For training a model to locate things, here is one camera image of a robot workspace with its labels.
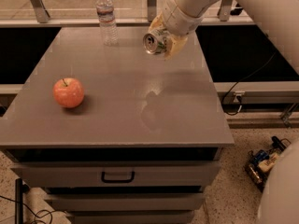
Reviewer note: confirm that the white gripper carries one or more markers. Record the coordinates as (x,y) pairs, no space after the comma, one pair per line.
(177,20)

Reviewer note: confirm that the green white 7up can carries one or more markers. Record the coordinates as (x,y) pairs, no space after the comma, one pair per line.
(155,41)

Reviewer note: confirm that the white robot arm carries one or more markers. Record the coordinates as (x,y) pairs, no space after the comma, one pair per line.
(279,19)

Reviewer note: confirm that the clear plastic water bottle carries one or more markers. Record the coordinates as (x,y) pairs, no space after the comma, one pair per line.
(106,17)

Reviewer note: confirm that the red apple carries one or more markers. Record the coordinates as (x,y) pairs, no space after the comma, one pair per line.
(68,92)

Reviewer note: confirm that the grey drawer cabinet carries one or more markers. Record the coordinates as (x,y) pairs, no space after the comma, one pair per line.
(160,118)

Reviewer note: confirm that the metal glass railing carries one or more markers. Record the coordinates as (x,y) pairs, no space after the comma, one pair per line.
(74,12)

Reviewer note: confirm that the black pole lower left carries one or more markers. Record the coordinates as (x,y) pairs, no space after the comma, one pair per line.
(19,202)

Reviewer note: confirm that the black drawer handle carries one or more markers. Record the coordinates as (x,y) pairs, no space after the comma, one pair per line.
(117,178)

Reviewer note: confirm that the black wire snack basket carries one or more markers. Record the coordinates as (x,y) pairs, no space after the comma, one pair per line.
(260,163)

